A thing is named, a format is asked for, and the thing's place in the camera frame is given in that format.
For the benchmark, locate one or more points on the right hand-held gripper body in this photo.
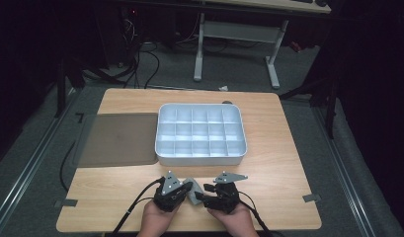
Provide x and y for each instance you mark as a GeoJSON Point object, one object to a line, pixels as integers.
{"type": "Point", "coordinates": [224, 199]}

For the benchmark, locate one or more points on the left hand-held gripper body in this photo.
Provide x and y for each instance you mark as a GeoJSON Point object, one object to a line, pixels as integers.
{"type": "Point", "coordinates": [168, 199]}

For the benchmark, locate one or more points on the grey sock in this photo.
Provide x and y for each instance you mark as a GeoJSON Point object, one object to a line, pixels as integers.
{"type": "Point", "coordinates": [195, 187]}

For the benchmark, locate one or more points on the person's left hand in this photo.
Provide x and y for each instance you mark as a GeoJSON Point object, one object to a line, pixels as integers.
{"type": "Point", "coordinates": [155, 222]}

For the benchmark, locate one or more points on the person's right hand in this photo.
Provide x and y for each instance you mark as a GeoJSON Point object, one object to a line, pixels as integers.
{"type": "Point", "coordinates": [237, 223]}

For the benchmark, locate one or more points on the white compartment storage box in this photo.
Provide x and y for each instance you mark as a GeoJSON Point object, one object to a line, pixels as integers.
{"type": "Point", "coordinates": [201, 131]}

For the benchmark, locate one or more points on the grey tape piece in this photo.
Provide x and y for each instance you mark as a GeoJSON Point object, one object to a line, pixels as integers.
{"type": "Point", "coordinates": [67, 202]}
{"type": "Point", "coordinates": [311, 197]}

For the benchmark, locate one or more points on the dark round object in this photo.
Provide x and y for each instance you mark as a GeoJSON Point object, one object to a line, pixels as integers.
{"type": "Point", "coordinates": [227, 102]}

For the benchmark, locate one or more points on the white paper scrap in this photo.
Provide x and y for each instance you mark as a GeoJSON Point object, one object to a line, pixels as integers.
{"type": "Point", "coordinates": [224, 88]}

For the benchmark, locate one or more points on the black tape mark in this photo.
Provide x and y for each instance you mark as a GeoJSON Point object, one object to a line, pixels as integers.
{"type": "Point", "coordinates": [80, 115]}

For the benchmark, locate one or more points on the black metal stand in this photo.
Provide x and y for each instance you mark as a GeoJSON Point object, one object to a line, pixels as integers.
{"type": "Point", "coordinates": [60, 95]}
{"type": "Point", "coordinates": [330, 112]}

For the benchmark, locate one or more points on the white metal-framed desk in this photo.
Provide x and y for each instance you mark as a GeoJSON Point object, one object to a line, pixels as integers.
{"type": "Point", "coordinates": [239, 32]}

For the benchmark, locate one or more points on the red object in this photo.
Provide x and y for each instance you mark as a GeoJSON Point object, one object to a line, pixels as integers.
{"type": "Point", "coordinates": [295, 46]}

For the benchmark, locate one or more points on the metal floor rail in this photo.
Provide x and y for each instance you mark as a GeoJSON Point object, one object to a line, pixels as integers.
{"type": "Point", "coordinates": [342, 174]}
{"type": "Point", "coordinates": [25, 174]}

